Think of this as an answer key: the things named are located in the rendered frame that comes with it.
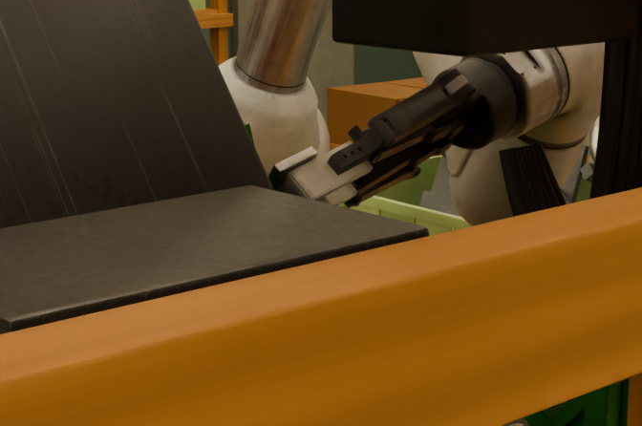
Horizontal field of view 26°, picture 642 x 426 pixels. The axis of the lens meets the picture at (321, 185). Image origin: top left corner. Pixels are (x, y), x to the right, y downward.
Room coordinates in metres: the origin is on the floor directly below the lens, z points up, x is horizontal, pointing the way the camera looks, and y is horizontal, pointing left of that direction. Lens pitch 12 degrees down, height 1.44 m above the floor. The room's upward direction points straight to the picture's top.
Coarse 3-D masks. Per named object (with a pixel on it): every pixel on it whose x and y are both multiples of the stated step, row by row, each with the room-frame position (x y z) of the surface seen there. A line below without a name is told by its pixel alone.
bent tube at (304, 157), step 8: (304, 152) 1.07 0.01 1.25; (312, 152) 1.07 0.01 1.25; (288, 160) 1.06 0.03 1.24; (296, 160) 1.06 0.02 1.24; (304, 160) 1.07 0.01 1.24; (272, 168) 1.05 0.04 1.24; (280, 168) 1.05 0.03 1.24; (288, 168) 1.05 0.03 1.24; (272, 176) 1.06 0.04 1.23; (280, 176) 1.06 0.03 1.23; (272, 184) 1.06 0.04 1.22; (280, 184) 1.06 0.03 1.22; (288, 184) 1.06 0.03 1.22; (288, 192) 1.06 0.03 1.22; (296, 192) 1.06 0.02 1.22; (320, 200) 1.06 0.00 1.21
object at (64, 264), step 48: (240, 192) 0.95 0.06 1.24; (0, 240) 0.81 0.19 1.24; (48, 240) 0.81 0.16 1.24; (96, 240) 0.81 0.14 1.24; (144, 240) 0.81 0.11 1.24; (192, 240) 0.81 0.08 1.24; (240, 240) 0.81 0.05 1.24; (288, 240) 0.81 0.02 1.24; (336, 240) 0.81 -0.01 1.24; (384, 240) 0.83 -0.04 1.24; (0, 288) 0.71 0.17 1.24; (48, 288) 0.71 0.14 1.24; (96, 288) 0.71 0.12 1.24; (144, 288) 0.71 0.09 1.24; (192, 288) 0.73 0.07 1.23
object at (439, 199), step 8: (440, 168) 2.50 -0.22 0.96; (440, 176) 2.49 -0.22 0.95; (448, 176) 2.48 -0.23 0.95; (440, 184) 2.48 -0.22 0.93; (448, 184) 2.47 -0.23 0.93; (424, 192) 2.43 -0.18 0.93; (432, 192) 2.42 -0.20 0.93; (440, 192) 2.47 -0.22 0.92; (448, 192) 2.46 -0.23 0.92; (424, 200) 2.42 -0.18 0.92; (432, 200) 2.41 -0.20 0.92; (440, 200) 2.39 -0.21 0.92; (448, 200) 2.38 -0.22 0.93; (432, 208) 2.40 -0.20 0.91; (440, 208) 2.38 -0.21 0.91; (448, 208) 2.37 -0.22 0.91
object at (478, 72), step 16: (464, 64) 1.20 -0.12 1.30; (480, 64) 1.19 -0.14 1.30; (480, 80) 1.17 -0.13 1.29; (496, 80) 1.18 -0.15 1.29; (480, 96) 1.16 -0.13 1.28; (496, 96) 1.17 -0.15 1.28; (512, 96) 1.18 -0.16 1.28; (448, 112) 1.15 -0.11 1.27; (464, 112) 1.16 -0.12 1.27; (480, 112) 1.17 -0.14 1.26; (496, 112) 1.17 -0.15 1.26; (512, 112) 1.18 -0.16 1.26; (464, 128) 1.19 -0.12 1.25; (480, 128) 1.18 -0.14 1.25; (496, 128) 1.17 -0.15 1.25; (416, 144) 1.16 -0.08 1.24; (432, 144) 1.17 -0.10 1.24; (464, 144) 1.20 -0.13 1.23; (480, 144) 1.18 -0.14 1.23
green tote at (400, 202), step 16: (432, 160) 2.60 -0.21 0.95; (432, 176) 2.60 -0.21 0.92; (384, 192) 2.52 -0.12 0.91; (400, 192) 2.55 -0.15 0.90; (416, 192) 2.57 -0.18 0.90; (352, 208) 2.29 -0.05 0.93; (368, 208) 2.26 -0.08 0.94; (384, 208) 2.22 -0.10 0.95; (400, 208) 2.19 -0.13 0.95; (416, 208) 2.16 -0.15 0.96; (432, 224) 2.14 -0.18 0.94; (448, 224) 2.10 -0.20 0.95; (464, 224) 2.08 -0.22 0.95
